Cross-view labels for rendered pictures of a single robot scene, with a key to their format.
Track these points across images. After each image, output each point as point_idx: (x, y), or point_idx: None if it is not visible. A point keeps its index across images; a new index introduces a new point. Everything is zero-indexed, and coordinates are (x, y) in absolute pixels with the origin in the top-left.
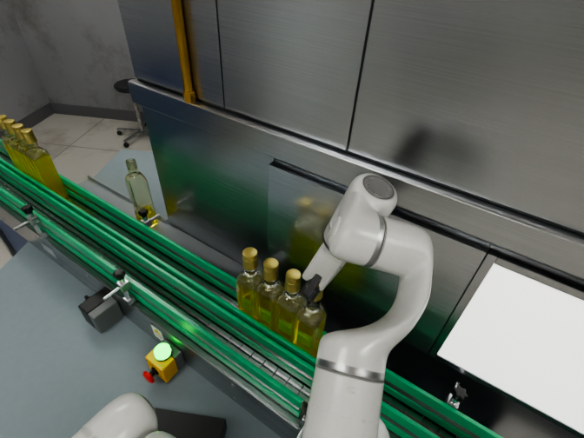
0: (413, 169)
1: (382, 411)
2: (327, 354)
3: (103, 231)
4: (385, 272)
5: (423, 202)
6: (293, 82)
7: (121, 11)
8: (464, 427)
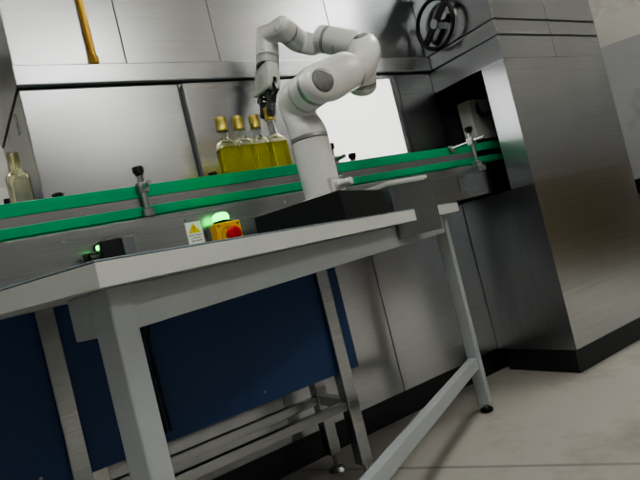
0: (253, 58)
1: (345, 169)
2: (321, 28)
3: None
4: (300, 39)
5: None
6: (176, 32)
7: (3, 12)
8: None
